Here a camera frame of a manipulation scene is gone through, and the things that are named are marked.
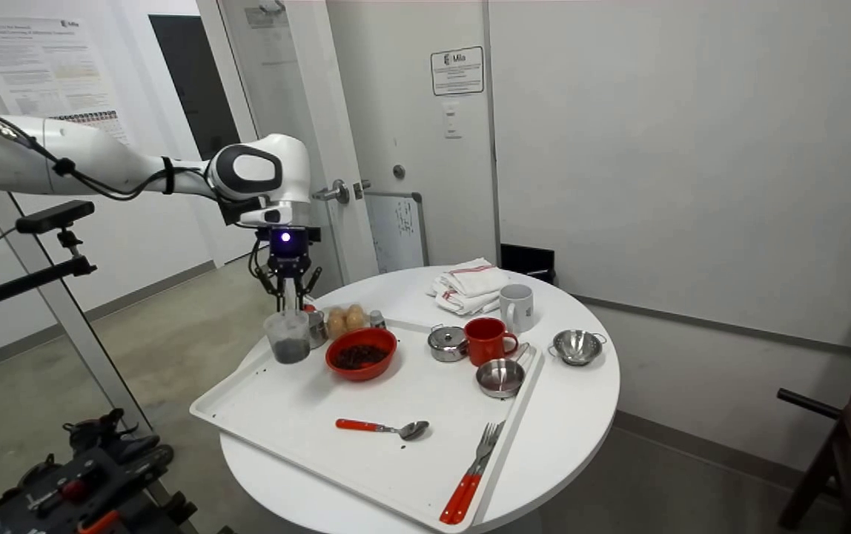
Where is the white mug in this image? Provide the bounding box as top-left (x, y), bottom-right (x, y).
top-left (501, 285), bottom-right (532, 332)

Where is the small steel lidded dish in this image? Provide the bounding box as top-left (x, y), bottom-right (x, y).
top-left (426, 325), bottom-right (464, 361)

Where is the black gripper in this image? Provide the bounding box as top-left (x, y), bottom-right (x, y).
top-left (246, 226), bottom-right (319, 310)

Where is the red bowl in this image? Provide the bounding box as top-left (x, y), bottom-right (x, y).
top-left (325, 325), bottom-right (396, 381)

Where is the red mug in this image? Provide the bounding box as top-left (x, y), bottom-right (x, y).
top-left (461, 316), bottom-right (519, 365)

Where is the white paper poster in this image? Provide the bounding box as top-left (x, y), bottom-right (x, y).
top-left (0, 18), bottom-right (114, 119)

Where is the white rectangular tray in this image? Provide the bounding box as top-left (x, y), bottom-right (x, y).
top-left (190, 304), bottom-right (541, 534)

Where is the steel bowl on table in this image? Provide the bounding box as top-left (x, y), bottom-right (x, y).
top-left (550, 328), bottom-right (604, 367)

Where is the door lever handle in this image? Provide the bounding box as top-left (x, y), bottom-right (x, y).
top-left (315, 177), bottom-right (366, 205)

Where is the wall sign plaque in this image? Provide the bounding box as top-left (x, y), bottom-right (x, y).
top-left (429, 43), bottom-right (484, 98)

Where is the black camera on tripod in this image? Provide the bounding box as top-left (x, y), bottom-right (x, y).
top-left (0, 199), bottom-right (101, 338)

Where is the red handled spoon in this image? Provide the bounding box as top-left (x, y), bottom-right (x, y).
top-left (334, 417), bottom-right (429, 441)

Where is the red handled fork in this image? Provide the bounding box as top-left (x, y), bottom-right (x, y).
top-left (438, 424), bottom-right (503, 524)

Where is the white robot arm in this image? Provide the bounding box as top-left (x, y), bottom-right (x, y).
top-left (0, 114), bottom-right (315, 307)

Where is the white red striped cloth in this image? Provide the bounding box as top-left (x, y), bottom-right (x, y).
top-left (426, 257), bottom-right (506, 316)

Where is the bag of bread rolls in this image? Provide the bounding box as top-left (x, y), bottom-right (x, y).
top-left (325, 304), bottom-right (371, 338)

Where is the steel bowl on tray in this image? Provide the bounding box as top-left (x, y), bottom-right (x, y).
top-left (475, 359), bottom-right (524, 399)

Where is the dark equipment cart base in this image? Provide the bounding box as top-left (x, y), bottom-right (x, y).
top-left (0, 410), bottom-right (196, 534)

